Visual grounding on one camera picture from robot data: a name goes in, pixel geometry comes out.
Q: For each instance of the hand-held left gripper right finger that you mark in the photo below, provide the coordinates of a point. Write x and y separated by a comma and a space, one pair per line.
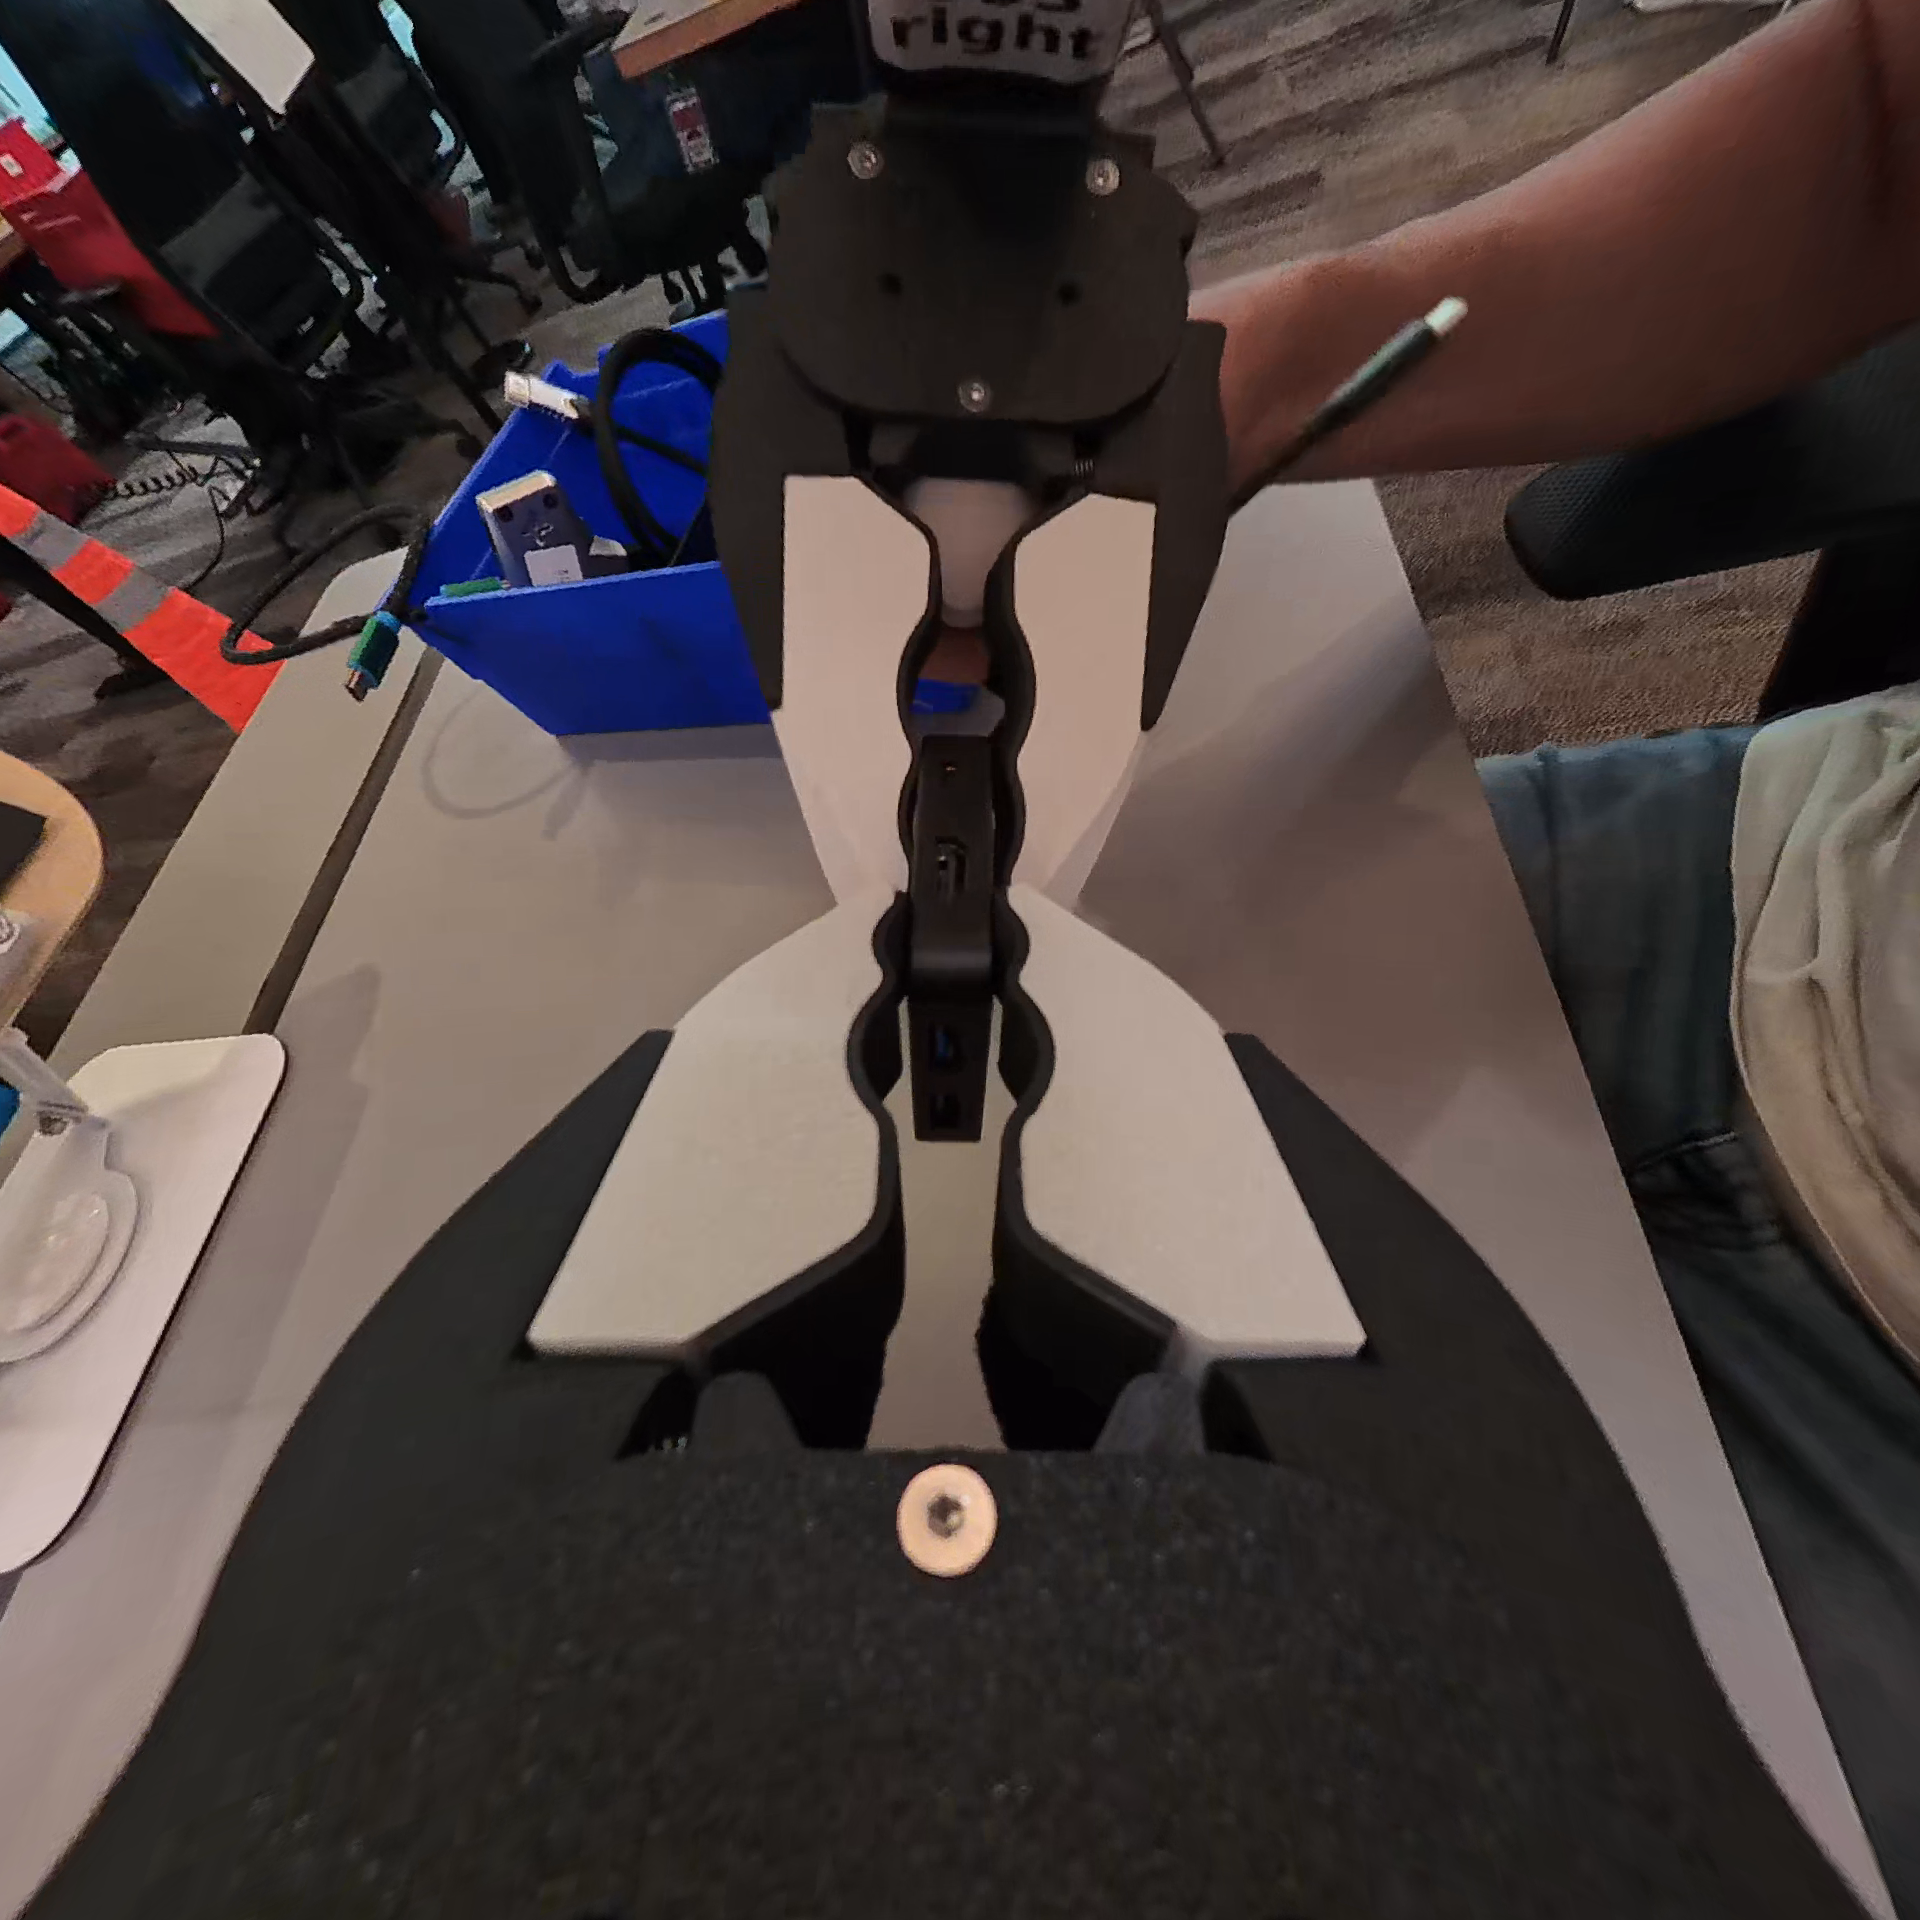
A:
1184, 1184

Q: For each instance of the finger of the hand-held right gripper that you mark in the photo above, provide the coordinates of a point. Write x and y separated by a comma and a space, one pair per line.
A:
840, 675
1089, 675

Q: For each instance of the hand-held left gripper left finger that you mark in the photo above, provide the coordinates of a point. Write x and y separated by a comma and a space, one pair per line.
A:
704, 1184

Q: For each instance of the blue plastic bin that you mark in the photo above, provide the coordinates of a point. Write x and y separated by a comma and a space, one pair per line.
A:
601, 644

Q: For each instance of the person's right forearm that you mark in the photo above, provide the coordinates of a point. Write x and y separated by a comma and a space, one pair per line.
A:
1575, 271

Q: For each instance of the black office chair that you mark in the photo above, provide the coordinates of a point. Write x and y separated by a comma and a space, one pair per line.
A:
601, 194

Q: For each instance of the person's denim legs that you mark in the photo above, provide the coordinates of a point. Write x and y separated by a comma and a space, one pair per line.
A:
1635, 975

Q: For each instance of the black chair armrest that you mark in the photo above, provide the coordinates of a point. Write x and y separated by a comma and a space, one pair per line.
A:
1725, 495

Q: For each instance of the orange grey striped barrier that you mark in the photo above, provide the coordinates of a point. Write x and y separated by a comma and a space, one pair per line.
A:
134, 601

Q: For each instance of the red bag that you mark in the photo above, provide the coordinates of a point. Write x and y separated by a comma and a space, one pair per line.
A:
45, 465

